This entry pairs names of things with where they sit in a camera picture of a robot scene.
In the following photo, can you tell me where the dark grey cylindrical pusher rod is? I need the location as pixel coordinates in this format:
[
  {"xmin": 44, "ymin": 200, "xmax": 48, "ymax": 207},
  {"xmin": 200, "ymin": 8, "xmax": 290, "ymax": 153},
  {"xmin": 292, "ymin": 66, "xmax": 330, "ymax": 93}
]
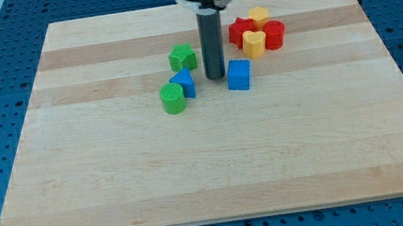
[{"xmin": 196, "ymin": 12, "xmax": 225, "ymax": 80}]

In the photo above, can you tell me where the blue triangle block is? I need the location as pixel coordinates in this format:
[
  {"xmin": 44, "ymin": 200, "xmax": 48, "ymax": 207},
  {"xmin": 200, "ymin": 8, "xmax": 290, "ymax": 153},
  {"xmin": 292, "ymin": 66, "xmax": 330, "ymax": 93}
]
[{"xmin": 169, "ymin": 67, "xmax": 196, "ymax": 98}]

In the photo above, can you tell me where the green cylinder block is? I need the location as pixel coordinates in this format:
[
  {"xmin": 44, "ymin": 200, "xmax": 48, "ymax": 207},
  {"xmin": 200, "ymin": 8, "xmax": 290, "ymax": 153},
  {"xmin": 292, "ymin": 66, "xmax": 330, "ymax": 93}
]
[{"xmin": 159, "ymin": 82, "xmax": 186, "ymax": 115}]

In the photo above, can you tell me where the red cylinder block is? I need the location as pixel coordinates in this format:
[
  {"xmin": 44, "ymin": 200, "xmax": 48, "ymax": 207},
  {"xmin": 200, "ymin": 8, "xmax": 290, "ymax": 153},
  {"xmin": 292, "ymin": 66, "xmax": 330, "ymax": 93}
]
[{"xmin": 263, "ymin": 20, "xmax": 285, "ymax": 50}]

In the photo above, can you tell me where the red star block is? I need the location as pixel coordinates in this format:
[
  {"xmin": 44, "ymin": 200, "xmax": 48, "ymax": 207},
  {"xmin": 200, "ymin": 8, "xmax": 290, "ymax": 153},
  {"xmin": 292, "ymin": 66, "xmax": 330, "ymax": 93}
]
[{"xmin": 228, "ymin": 18, "xmax": 255, "ymax": 50}]

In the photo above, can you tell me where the yellow heart block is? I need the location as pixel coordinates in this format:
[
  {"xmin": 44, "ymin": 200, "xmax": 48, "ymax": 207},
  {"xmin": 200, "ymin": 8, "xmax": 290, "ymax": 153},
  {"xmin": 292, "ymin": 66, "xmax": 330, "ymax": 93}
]
[{"xmin": 242, "ymin": 30, "xmax": 266, "ymax": 59}]

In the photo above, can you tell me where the wooden board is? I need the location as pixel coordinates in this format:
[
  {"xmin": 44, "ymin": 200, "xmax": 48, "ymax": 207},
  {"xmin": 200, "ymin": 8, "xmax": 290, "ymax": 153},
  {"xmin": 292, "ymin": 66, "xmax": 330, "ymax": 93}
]
[{"xmin": 0, "ymin": 0, "xmax": 403, "ymax": 226}]

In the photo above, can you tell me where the green star block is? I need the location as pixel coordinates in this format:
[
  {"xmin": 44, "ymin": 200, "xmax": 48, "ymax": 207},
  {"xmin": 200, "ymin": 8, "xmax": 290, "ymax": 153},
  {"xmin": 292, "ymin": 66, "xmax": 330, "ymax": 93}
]
[{"xmin": 168, "ymin": 43, "xmax": 198, "ymax": 72}]

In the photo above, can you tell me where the blue cube block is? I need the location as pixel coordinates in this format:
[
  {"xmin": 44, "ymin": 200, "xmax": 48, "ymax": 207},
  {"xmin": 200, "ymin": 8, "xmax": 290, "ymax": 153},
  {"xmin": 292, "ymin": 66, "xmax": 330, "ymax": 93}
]
[{"xmin": 227, "ymin": 60, "xmax": 251, "ymax": 91}]

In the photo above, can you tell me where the yellow hexagon block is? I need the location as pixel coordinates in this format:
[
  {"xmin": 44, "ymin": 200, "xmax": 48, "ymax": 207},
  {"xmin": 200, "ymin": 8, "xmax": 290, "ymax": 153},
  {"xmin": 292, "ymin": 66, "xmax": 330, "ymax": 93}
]
[{"xmin": 248, "ymin": 6, "xmax": 269, "ymax": 31}]

